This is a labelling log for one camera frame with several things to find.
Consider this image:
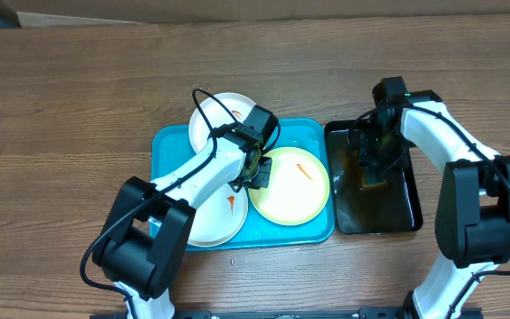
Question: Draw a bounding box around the white plate top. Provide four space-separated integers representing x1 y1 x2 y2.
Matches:
189 92 256 153

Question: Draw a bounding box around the black water tray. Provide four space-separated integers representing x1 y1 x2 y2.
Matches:
324 120 423 235

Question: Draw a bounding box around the yellow green plate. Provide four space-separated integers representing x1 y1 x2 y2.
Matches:
249 147 330 226

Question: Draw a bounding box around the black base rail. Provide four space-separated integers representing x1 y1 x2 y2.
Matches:
89 305 484 319

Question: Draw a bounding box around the white plate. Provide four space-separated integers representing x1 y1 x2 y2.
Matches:
189 92 256 153
188 184 249 247

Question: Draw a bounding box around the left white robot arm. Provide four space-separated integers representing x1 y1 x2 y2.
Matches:
80 105 280 318

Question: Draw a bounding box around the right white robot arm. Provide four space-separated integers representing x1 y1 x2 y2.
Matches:
347 76 510 318

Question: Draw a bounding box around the green yellow sponge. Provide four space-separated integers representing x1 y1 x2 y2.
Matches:
360 171 387 190

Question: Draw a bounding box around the white plate bottom left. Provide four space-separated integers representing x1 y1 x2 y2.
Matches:
188 184 249 247

